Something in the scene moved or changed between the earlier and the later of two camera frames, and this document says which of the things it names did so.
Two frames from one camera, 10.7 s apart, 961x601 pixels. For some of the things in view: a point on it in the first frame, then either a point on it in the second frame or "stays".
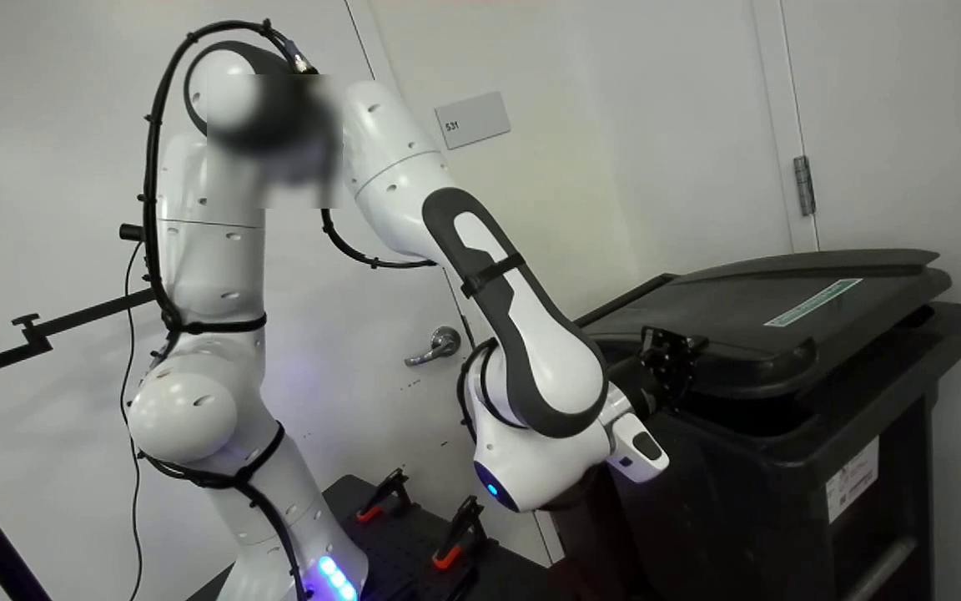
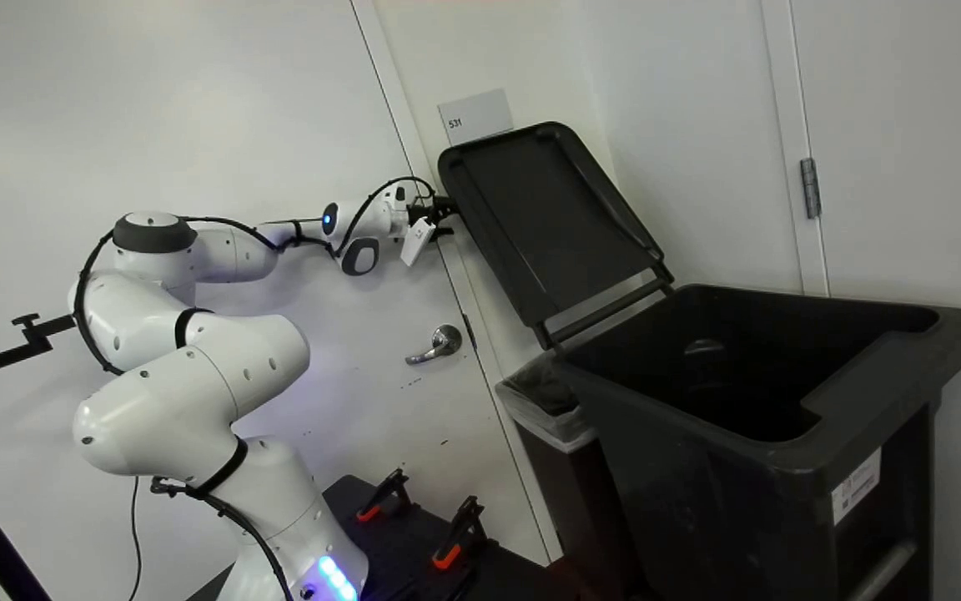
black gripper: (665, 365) → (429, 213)
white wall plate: (476, 119) stays
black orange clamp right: (466, 532) stays
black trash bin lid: (757, 319) → (552, 232)
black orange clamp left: (392, 497) stays
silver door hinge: (805, 185) stays
